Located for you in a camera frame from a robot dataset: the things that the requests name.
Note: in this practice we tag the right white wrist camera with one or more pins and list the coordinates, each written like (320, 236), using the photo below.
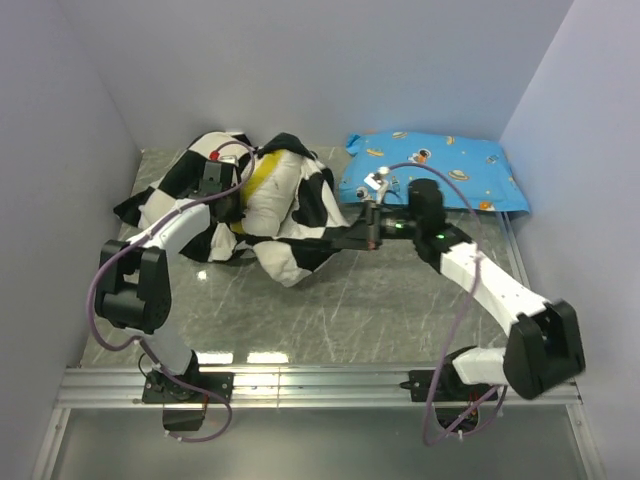
(379, 183)

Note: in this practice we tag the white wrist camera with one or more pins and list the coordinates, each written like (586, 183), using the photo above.
(216, 156)
(379, 183)

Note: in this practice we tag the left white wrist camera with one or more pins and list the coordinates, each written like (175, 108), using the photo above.
(216, 156)

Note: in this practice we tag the blue space print pillow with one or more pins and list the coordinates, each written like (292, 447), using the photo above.
(478, 168)

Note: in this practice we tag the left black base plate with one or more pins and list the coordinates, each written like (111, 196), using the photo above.
(210, 387)

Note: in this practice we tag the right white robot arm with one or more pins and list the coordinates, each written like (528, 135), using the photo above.
(544, 346)

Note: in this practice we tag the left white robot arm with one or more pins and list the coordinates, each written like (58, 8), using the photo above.
(130, 297)

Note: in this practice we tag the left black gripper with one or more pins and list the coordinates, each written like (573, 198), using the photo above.
(235, 214)

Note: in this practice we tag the cream yellow pillow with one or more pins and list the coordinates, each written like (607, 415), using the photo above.
(269, 192)

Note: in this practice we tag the black white checkered pillowcase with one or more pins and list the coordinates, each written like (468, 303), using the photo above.
(313, 209)

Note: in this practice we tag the aluminium mounting rail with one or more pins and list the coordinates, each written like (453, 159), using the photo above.
(254, 386)

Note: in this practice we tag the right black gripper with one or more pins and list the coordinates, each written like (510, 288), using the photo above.
(364, 236)

